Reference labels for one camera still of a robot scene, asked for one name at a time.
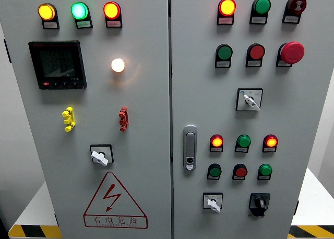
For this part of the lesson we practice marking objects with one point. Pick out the small red push button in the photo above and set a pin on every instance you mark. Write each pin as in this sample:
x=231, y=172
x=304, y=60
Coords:
x=240, y=171

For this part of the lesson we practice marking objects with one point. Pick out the dark red buzzer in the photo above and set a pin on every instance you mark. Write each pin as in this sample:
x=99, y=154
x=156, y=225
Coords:
x=297, y=4

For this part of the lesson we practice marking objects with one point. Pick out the large red push button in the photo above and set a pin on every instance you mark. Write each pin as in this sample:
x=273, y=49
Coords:
x=256, y=52

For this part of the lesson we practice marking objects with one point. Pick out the large yellow lamp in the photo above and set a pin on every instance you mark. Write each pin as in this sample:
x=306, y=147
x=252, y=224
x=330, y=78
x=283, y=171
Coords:
x=46, y=12

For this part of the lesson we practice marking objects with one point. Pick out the black display meter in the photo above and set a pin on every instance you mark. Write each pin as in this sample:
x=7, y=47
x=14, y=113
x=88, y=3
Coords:
x=57, y=64

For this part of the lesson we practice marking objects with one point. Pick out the turn switch with black knob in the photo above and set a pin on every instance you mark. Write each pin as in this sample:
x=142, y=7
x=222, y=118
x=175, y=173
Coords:
x=260, y=202

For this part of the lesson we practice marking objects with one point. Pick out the large red stop button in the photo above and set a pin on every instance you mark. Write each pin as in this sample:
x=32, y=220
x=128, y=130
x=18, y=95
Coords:
x=292, y=52

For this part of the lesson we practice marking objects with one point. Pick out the small label plate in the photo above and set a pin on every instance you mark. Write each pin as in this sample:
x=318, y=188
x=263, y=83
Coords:
x=114, y=23
x=258, y=20
x=213, y=177
x=263, y=177
x=225, y=20
x=238, y=178
x=84, y=24
x=291, y=19
x=253, y=63
x=269, y=149
x=241, y=149
x=223, y=64
x=50, y=25
x=283, y=63
x=216, y=149

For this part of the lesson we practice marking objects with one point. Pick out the pale grey cabinet door with display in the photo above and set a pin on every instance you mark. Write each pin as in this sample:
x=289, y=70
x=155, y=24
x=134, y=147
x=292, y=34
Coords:
x=146, y=119

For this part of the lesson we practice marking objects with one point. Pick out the large green push button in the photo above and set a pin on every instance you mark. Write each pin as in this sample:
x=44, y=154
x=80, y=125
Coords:
x=224, y=52
x=262, y=5

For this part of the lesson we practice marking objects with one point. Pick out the white lamp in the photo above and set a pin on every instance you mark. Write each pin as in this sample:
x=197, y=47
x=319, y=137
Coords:
x=118, y=65

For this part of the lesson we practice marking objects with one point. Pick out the pale grey cabinet door with lock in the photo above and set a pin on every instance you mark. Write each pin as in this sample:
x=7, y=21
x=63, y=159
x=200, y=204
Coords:
x=287, y=119

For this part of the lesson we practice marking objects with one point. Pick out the black yellow striped tape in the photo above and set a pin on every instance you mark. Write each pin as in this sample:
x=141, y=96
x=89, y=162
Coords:
x=34, y=231
x=313, y=231

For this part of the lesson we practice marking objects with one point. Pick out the small red lamp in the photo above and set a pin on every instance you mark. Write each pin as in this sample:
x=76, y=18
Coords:
x=271, y=141
x=216, y=141

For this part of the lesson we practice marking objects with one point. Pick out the small green lamp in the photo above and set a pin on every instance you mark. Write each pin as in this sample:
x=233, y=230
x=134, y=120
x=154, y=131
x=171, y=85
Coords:
x=265, y=170
x=244, y=141

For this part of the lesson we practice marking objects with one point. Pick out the red warning triangle sign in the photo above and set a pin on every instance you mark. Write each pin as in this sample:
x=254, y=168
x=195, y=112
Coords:
x=112, y=194

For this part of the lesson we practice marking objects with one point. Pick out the large lit green lamp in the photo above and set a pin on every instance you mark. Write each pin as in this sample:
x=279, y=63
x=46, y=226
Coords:
x=79, y=11

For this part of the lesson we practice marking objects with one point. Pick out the black door hinge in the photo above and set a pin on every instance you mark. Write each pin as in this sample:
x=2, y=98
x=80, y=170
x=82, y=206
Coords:
x=297, y=207
x=7, y=51
x=56, y=219

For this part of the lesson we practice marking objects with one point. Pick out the small green push button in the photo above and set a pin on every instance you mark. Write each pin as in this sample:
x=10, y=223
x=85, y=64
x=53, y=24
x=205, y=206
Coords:
x=215, y=171

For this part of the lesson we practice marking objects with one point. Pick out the large red lamp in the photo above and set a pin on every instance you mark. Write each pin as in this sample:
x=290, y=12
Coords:
x=111, y=10
x=227, y=7

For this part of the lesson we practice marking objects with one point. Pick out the silver door lock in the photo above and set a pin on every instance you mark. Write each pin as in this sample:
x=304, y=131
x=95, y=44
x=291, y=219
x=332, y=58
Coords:
x=190, y=145

